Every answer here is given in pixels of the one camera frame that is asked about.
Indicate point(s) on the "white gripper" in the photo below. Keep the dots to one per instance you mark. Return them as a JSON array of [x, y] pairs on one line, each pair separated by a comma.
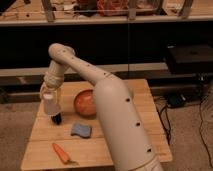
[[52, 81]]

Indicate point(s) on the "black power adapter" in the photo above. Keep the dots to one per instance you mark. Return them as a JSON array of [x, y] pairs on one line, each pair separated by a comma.
[[175, 100]]

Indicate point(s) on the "black box on shelf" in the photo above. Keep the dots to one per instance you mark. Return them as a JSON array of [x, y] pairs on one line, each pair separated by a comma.
[[190, 59]]

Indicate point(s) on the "long white shelf rail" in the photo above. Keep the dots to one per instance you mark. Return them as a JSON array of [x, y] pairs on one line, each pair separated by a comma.
[[105, 20]]

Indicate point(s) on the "blue eraser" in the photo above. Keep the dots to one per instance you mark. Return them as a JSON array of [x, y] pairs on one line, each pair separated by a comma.
[[84, 131]]

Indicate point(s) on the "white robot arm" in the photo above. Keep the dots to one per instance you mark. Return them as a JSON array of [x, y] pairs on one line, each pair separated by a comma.
[[126, 138]]

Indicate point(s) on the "orange carrot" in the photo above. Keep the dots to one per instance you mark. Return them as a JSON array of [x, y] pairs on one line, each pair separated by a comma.
[[63, 156]]

